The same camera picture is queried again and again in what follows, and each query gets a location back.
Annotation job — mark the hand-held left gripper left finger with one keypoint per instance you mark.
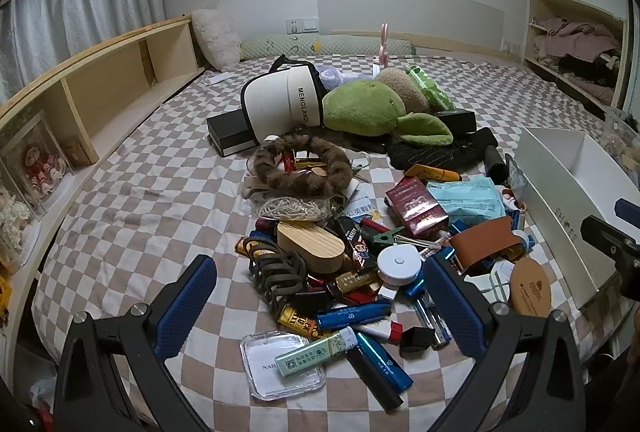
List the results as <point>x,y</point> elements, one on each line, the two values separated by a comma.
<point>185,307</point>

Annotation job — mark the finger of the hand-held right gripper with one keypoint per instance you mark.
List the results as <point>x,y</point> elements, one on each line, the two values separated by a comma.
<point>607,237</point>
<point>628,210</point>

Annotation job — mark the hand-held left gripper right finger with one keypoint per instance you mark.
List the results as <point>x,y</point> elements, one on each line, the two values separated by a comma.
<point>455,307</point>

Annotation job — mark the white cardboard container box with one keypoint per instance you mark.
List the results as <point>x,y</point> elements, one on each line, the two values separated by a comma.
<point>560,182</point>

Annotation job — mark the clear plastic nail case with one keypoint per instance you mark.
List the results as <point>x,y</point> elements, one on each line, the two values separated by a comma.
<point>265,367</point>

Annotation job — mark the small black cube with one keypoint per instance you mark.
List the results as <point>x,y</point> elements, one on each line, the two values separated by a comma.
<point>417,342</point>

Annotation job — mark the brown cardboard sheet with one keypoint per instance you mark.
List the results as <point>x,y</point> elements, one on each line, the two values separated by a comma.
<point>482,244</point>

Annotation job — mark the clear plastic storage box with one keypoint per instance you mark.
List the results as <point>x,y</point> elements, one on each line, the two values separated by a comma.
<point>622,141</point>

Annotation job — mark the round white tape measure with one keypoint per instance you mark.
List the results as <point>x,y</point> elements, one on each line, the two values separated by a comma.
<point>400,262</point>

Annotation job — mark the round brown coaster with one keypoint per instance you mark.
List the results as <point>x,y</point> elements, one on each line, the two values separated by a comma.
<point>530,289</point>

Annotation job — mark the green clothespin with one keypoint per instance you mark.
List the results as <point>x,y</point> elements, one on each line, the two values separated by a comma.
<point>386,238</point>

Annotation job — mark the dark claw hair clip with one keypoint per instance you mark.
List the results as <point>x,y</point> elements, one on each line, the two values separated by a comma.
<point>277,274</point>

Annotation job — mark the brown and gold box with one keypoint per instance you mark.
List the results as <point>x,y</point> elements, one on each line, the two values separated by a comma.
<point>357,283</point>

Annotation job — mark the red cigarette box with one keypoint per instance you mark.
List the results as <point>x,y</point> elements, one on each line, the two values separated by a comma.
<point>415,207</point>

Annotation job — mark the light blue packet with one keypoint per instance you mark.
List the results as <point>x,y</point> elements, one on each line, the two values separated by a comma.
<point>470,199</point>

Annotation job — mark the black stick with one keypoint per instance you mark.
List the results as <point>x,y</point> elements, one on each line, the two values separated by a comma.
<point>375,382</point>

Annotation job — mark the gold and black can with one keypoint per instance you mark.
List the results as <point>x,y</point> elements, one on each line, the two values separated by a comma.
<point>297,321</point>

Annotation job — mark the black cartoon print pack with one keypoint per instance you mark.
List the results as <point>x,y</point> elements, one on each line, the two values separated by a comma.
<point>356,244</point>

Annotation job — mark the black cylinder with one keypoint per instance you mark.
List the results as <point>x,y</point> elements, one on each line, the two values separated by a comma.
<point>496,164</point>

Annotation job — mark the orange tube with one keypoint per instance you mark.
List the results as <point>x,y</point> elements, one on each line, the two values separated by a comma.
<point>432,173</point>

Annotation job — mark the green and white tube box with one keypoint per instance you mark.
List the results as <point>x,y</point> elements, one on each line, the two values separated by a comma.
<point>315,352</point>

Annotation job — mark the oval wooden box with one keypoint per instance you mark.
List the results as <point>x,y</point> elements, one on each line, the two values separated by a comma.
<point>310,244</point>

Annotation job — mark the black clothes pile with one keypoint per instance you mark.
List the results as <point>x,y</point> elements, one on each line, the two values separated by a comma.
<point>590,69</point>

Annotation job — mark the black cloth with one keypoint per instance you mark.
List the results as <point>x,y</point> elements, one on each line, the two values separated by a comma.
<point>440,151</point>

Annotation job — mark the wooden wardrobe shelf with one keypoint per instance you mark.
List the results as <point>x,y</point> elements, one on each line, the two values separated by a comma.
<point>550,71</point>

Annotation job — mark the brown fur scrunchie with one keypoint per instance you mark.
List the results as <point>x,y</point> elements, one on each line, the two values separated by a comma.
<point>267,161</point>

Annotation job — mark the black and white box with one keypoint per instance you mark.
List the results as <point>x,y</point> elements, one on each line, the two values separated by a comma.
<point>230,136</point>

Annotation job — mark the pink clothes pile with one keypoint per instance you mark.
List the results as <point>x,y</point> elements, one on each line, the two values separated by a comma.
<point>575,39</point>

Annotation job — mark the long black box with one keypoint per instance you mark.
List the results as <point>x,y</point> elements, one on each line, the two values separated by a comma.
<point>457,119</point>

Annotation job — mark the white flower ornament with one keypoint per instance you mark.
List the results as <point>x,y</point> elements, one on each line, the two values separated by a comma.
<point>15,222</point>

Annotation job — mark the clear display case with doll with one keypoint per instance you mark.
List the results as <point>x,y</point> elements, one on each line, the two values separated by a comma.
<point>37,161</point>

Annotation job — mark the green plush toy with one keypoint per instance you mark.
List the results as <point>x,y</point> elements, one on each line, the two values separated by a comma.
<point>362,106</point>

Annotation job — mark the white baseball cap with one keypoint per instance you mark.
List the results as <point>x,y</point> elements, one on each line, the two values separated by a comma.
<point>277,104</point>

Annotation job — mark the green snack packet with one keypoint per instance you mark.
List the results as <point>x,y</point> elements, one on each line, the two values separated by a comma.
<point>427,84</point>

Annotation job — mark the beige plush toy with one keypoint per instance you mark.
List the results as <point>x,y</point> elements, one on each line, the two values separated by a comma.
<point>402,84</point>

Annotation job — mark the wooden bedside shelf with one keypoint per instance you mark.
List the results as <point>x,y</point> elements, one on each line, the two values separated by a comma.
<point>100,86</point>

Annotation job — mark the lavender packet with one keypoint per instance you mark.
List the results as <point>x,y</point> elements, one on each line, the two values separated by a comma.
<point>340,75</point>

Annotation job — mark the white fluffy pillow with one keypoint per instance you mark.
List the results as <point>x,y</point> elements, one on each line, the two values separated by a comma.
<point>215,39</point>

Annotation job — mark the pink rabbit stand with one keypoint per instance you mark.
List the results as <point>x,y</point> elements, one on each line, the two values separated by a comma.
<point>384,44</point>

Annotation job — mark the green bolster pillow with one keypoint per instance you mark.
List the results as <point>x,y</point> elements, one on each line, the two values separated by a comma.
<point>280,46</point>

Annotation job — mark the white headboard panel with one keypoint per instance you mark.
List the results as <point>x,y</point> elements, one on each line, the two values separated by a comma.
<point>410,11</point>

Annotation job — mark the grey curtain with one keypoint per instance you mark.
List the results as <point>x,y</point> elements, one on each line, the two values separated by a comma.
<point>75,21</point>

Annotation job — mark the wall switch panel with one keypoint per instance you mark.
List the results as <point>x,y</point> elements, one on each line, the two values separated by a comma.
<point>302,25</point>

